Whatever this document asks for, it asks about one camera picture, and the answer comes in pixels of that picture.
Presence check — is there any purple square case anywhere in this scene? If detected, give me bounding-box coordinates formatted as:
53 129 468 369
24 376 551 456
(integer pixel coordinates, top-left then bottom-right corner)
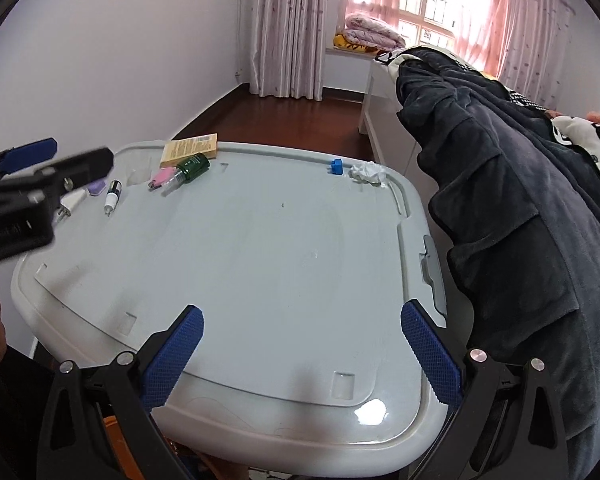
86 180 106 196

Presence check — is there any small white blue bottle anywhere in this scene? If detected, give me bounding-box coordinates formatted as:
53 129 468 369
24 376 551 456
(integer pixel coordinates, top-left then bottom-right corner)
104 179 122 217

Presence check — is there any pink oval case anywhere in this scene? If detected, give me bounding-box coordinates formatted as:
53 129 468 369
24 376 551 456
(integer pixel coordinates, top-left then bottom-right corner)
148 167 176 191

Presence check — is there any yellow cardboard box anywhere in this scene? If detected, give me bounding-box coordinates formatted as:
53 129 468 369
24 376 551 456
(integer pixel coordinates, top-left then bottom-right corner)
159 133 218 168

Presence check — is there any dark green dropper bottle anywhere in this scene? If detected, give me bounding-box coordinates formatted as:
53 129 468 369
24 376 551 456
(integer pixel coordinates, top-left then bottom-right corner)
161 153 210 196

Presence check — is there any dark grey quilted blanket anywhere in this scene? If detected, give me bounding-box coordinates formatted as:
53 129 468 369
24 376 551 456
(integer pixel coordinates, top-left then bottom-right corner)
396 47 600 479

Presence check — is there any white plastic storage box lid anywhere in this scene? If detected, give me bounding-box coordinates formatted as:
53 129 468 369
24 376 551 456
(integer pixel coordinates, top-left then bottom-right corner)
10 143 446 478

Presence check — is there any crumpled white tissue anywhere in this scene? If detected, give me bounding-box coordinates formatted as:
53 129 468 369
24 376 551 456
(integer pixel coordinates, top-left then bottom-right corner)
348 162 387 188

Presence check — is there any white black logo blanket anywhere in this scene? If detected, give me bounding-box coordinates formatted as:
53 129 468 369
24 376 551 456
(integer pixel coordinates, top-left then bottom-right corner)
552 112 600 173

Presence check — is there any small blue block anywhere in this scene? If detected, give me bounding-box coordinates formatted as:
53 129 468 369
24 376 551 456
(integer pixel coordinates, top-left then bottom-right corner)
329 158 343 176

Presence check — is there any pink patterned curtain left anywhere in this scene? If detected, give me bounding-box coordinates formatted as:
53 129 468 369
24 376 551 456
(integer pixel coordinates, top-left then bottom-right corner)
242 0 343 101

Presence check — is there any pink patterned curtain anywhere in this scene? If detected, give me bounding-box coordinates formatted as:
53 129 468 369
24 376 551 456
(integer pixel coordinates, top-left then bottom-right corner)
242 0 343 101
452 0 574 108

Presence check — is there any folded pink quilt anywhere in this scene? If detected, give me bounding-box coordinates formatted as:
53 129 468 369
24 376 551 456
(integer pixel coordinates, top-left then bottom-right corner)
332 13 405 54

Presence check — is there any pink patterned curtain right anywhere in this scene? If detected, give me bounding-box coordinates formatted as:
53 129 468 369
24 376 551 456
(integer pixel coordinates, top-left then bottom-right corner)
452 0 574 108

